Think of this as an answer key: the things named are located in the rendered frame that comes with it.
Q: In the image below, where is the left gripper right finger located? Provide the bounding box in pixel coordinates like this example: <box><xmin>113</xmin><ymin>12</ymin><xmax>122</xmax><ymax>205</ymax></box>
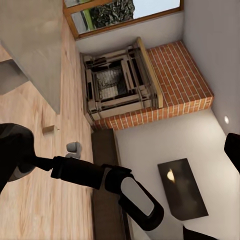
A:
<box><xmin>224</xmin><ymin>133</ymin><xmax>240</xmax><ymax>173</ymax></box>

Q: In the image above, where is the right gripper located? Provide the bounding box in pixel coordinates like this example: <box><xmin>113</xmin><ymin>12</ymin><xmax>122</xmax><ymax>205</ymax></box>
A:
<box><xmin>22</xmin><ymin>155</ymin><xmax>92</xmax><ymax>186</ymax></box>

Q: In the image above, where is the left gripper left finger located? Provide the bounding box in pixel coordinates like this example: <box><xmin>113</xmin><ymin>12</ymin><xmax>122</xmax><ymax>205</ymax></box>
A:
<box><xmin>0</xmin><ymin>133</ymin><xmax>26</xmax><ymax>193</ymax></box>

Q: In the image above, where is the cauldron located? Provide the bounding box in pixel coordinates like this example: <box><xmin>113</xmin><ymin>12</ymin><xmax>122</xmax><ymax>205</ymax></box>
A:
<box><xmin>0</xmin><ymin>123</ymin><xmax>36</xmax><ymax>183</ymax></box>

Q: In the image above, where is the pillar candle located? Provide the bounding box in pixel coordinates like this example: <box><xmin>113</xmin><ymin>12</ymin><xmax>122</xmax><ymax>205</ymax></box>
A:
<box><xmin>42</xmin><ymin>125</ymin><xmax>59</xmax><ymax>138</ymax></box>

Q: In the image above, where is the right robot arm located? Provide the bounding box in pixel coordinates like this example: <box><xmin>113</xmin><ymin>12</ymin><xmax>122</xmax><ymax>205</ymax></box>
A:
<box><xmin>22</xmin><ymin>141</ymin><xmax>219</xmax><ymax>240</ymax></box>

